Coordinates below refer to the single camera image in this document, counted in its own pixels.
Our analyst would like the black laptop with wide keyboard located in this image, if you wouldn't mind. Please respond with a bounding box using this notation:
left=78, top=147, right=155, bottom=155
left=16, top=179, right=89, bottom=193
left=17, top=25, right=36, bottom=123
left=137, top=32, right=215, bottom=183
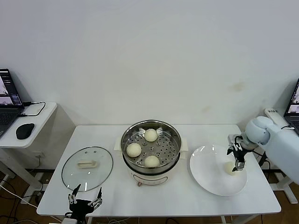
left=0, top=68, right=25, bottom=138

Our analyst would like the round white plate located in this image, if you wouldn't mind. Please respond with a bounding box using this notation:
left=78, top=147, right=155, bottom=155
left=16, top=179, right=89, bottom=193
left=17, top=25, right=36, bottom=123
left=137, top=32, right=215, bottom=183
left=189, top=144, right=248, bottom=196

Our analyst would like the white steamed baozi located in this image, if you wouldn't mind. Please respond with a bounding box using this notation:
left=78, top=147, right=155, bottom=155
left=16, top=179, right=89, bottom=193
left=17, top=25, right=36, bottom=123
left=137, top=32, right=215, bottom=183
left=144, top=128, right=158, bottom=142
left=144, top=155, right=160, bottom=169
left=126, top=142, right=142, bottom=157
left=223, top=162, right=239, bottom=176

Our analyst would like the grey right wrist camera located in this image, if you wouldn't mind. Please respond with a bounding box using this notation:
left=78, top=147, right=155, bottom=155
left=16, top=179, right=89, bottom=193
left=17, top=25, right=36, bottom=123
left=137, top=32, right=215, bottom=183
left=228, top=133, right=243, bottom=146

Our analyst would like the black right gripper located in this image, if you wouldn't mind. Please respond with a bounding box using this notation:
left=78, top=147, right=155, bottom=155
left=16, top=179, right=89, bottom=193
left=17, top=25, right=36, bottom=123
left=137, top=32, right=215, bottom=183
left=226, top=144, right=247, bottom=173

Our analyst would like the floor power strip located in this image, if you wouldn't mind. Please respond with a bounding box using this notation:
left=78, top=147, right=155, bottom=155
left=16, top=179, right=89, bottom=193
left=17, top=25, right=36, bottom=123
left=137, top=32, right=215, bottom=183
left=37, top=173, right=51, bottom=185

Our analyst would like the black computer mouse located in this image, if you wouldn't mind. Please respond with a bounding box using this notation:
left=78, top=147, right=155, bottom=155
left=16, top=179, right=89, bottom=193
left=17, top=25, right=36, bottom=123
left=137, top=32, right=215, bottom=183
left=15, top=123, right=35, bottom=140

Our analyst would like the black laptop with grey screen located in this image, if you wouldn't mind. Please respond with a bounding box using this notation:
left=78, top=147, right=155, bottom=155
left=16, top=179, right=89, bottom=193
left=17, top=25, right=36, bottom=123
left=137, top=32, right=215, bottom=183
left=284, top=78, right=299, bottom=133

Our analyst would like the round glass pot lid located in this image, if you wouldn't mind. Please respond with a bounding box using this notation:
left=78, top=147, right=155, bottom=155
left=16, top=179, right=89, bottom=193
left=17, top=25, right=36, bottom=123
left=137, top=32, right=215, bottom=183
left=61, top=146, right=114, bottom=192

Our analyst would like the white floor cable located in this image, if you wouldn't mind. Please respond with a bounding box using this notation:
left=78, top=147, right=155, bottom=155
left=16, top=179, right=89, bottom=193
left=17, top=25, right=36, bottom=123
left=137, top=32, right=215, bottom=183
left=0, top=182, right=39, bottom=208

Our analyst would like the black laptop adapter cable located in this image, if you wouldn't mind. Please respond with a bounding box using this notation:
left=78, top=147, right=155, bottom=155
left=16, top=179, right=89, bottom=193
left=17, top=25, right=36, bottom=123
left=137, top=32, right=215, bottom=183
left=20, top=101, right=46, bottom=117

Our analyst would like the white side table with sticker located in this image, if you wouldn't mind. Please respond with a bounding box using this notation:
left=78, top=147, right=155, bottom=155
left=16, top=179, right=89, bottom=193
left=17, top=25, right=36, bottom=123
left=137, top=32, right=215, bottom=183
left=264, top=108, right=299, bottom=204

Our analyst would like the perforated steel steamer basket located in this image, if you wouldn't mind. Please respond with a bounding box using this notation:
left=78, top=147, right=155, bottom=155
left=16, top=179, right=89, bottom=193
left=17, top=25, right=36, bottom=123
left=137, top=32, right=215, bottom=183
left=121, top=119, right=182, bottom=175

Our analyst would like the white electric cooking pot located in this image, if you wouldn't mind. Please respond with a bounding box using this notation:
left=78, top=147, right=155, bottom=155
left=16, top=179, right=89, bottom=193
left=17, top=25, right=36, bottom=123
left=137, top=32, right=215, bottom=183
left=114, top=137, right=189, bottom=187

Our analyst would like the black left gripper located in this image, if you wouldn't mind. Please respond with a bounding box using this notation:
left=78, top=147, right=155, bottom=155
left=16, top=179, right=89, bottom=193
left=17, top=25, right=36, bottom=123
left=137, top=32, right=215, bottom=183
left=67, top=183, right=104, bottom=220

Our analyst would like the white side table with mouse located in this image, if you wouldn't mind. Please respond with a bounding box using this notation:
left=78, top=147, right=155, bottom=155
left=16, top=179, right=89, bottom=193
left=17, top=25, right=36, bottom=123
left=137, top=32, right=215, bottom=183
left=0, top=101, right=58, bottom=203

